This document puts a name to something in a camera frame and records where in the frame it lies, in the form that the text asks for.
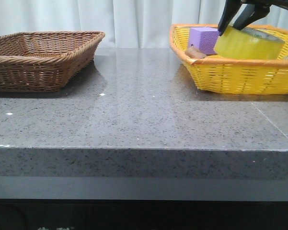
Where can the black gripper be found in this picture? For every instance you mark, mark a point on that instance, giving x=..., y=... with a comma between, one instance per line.
x=254, y=9

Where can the yellow-green tape roll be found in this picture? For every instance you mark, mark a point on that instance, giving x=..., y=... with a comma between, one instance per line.
x=248, y=43

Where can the purple foam cube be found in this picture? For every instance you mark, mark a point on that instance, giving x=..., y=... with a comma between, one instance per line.
x=203, y=38

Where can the brown toy lion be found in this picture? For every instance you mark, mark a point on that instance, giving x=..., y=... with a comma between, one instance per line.
x=193, y=52

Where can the yellow wicker basket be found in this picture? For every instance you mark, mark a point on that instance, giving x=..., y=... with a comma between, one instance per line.
x=223, y=75

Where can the white curtain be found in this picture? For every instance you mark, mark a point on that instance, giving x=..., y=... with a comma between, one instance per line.
x=126, y=23

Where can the brown wicker basket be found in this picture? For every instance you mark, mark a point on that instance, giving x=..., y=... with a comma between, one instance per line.
x=44, y=61

